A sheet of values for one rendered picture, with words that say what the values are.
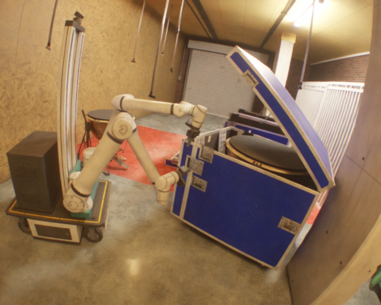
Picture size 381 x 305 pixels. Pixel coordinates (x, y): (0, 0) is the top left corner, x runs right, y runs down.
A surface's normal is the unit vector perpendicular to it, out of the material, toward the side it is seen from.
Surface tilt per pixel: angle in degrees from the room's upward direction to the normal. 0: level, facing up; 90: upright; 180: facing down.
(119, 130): 86
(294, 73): 90
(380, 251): 90
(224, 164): 90
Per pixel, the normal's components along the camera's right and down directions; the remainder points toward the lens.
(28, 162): 0.23, 0.39
